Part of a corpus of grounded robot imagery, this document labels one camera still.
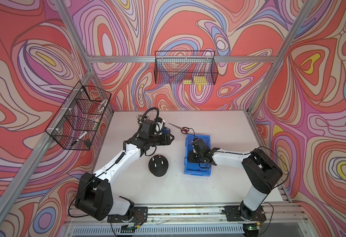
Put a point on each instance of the blue plastic bin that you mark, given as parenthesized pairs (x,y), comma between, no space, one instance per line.
(194,168)

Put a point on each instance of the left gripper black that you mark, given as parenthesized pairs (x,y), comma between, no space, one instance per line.
(165,138)

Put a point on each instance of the black round screw base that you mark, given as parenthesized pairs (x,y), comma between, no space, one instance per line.
(158,166)

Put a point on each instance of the black wire basket back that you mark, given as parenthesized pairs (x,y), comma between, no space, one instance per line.
(180,66)

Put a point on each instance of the red handled scissors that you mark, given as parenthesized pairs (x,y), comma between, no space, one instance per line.
(184,130)

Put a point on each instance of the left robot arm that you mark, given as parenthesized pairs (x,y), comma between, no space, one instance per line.
(94,195)

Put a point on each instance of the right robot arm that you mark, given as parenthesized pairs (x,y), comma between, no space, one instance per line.
(263,173)

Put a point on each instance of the yellow sticky note pad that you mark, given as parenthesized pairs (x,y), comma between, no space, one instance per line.
(199,80)

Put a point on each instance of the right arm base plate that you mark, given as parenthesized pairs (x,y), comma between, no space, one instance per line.
(235,213)

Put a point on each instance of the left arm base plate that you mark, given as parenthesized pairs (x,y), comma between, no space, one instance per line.
(138,215)

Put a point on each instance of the metal pen cup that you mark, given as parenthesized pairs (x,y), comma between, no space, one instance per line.
(140,118)

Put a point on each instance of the black wire basket left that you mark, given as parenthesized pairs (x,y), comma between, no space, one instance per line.
(81,111)

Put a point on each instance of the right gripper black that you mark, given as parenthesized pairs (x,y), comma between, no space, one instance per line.
(190,159)

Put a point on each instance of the black wire basket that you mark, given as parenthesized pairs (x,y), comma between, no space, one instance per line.
(81,111)
(180,66)

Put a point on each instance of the white marker in basket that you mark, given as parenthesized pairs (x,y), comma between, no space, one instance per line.
(79,138)

